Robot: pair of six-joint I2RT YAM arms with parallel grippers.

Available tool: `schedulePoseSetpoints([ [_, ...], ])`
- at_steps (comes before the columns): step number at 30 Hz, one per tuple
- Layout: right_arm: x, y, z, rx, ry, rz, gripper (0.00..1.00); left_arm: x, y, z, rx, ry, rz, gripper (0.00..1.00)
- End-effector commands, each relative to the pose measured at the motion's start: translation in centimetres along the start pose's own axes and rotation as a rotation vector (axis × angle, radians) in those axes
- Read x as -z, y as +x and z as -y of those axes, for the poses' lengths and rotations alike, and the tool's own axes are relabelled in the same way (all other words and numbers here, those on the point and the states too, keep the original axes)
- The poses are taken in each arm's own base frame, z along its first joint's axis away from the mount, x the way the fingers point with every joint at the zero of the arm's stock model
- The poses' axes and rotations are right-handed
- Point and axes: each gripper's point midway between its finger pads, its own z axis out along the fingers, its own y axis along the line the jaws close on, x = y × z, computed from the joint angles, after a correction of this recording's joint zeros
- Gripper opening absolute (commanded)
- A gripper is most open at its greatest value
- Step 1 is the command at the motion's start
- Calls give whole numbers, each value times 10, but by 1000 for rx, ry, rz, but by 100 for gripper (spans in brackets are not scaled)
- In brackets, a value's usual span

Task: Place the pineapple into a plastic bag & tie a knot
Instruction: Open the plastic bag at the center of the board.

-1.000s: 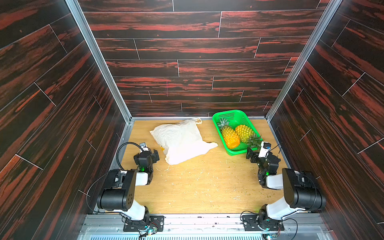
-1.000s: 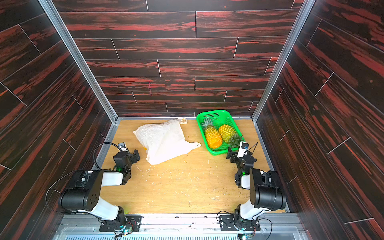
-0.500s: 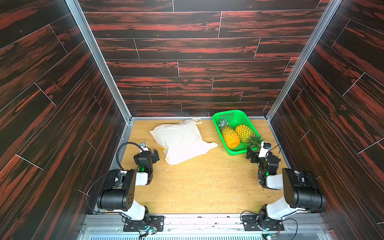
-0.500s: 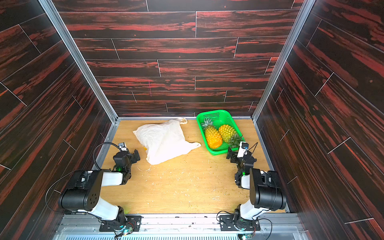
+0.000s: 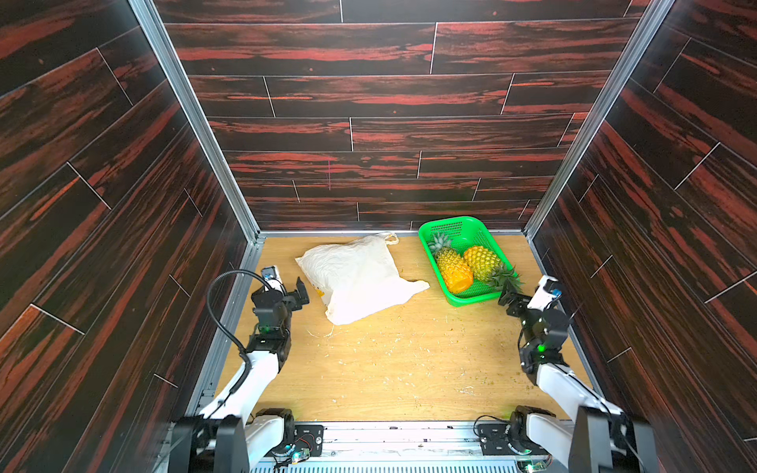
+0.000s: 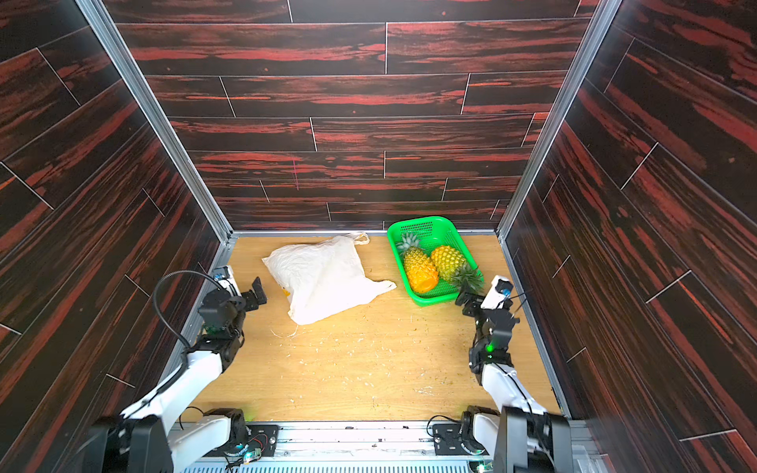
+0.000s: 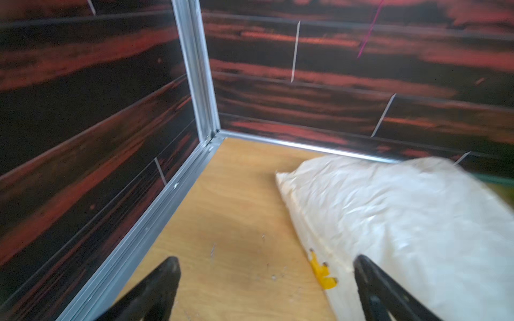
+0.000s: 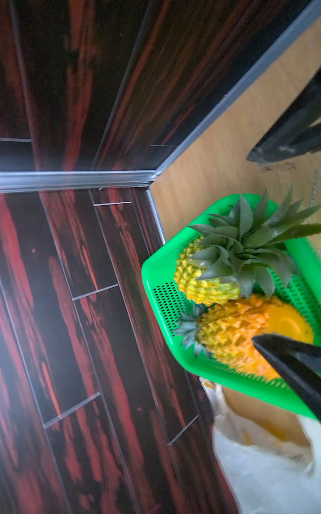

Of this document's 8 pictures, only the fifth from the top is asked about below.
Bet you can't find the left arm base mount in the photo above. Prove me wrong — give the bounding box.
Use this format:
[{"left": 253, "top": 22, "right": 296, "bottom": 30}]
[{"left": 257, "top": 408, "right": 324, "bottom": 468}]

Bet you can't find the wrist white camera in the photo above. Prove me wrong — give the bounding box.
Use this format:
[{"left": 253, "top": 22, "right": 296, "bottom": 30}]
[
  {"left": 528, "top": 275, "right": 563, "bottom": 311},
  {"left": 260, "top": 265, "right": 286, "bottom": 294}
]

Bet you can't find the metal front rail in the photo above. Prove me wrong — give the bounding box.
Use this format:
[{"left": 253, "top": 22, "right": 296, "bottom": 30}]
[{"left": 252, "top": 421, "right": 567, "bottom": 472}]

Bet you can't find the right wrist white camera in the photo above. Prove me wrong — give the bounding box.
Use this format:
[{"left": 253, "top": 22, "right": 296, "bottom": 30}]
[{"left": 528, "top": 275, "right": 563, "bottom": 311}]

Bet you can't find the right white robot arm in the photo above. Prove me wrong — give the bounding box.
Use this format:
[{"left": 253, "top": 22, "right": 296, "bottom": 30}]
[{"left": 498, "top": 276, "right": 660, "bottom": 472}]

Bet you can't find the yellow pineapple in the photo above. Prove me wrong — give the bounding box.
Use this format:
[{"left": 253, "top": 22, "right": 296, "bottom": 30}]
[
  {"left": 463, "top": 246, "right": 522, "bottom": 293},
  {"left": 429, "top": 233, "right": 474, "bottom": 295}
]

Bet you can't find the white plastic bag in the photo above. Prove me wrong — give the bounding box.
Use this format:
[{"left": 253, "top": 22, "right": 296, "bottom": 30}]
[{"left": 296, "top": 232, "right": 430, "bottom": 325}]

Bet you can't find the green plastic basket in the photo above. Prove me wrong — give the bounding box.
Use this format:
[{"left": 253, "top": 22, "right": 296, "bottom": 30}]
[{"left": 418, "top": 217, "right": 520, "bottom": 307}]

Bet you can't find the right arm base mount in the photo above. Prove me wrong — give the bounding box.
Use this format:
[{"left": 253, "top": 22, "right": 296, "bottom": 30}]
[{"left": 472, "top": 405, "right": 555, "bottom": 456}]

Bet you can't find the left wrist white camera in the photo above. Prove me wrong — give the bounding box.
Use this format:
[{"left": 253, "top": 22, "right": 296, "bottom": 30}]
[{"left": 260, "top": 265, "right": 286, "bottom": 294}]

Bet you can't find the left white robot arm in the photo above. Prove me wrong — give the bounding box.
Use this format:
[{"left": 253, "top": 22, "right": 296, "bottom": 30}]
[{"left": 167, "top": 266, "right": 313, "bottom": 472}]

